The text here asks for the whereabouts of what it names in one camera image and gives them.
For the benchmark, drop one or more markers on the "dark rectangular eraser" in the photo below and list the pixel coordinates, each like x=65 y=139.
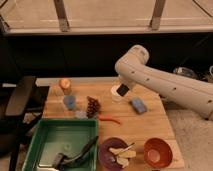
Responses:
x=122 y=90

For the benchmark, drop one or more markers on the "dark red grape bunch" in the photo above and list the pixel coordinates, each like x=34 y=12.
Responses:
x=93 y=107

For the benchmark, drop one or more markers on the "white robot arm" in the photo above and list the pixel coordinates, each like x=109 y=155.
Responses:
x=187 y=92

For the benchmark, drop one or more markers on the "purple bowl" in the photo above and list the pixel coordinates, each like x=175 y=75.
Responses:
x=107 y=158

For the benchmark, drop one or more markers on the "blue sponge block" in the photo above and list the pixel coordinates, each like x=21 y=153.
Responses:
x=138 y=105

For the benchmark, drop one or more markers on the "orange-brown bowl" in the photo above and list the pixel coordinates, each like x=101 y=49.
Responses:
x=157 y=153

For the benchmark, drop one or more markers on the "dark chair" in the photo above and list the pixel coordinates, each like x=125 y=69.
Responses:
x=12 y=127

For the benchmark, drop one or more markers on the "black tongs tool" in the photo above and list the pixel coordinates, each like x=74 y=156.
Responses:
x=62 y=160

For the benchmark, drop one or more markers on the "white paper cup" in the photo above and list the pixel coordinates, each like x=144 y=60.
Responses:
x=114 y=95

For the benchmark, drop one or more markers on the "orange carrot toy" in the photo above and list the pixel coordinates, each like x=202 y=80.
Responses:
x=108 y=118

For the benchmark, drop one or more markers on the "blue grey bowl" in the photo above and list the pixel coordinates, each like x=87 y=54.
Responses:
x=186 y=72

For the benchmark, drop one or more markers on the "blue cup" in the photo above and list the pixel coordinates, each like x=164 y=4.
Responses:
x=70 y=102

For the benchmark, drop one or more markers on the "wooden board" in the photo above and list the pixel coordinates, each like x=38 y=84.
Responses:
x=131 y=127

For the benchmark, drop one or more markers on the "green plastic tray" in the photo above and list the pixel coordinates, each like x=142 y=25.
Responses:
x=66 y=136

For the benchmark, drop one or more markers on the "orange topped bottle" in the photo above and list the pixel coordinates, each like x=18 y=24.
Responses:
x=65 y=85

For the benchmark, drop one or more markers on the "yellow white food pieces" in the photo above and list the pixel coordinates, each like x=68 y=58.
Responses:
x=122 y=156

